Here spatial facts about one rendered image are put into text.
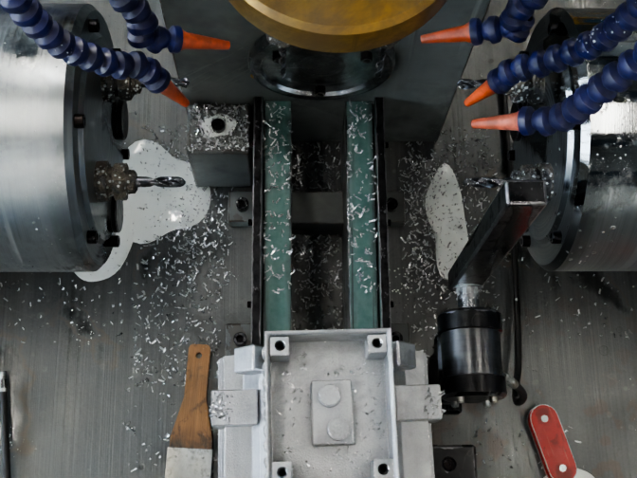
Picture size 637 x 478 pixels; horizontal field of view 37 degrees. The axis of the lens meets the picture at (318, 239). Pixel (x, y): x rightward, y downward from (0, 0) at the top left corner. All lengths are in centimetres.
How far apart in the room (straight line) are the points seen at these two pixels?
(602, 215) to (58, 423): 63
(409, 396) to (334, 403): 9
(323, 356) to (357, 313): 22
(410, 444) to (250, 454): 13
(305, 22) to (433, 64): 39
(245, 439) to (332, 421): 10
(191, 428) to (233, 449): 27
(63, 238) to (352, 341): 26
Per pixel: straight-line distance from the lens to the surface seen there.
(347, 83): 101
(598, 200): 84
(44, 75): 82
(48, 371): 112
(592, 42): 75
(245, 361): 80
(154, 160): 117
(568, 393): 113
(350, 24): 62
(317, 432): 75
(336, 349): 77
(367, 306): 98
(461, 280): 88
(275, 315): 98
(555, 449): 110
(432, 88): 104
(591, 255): 88
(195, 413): 108
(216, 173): 110
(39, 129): 81
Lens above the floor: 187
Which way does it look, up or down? 73 degrees down
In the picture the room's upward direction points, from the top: 6 degrees clockwise
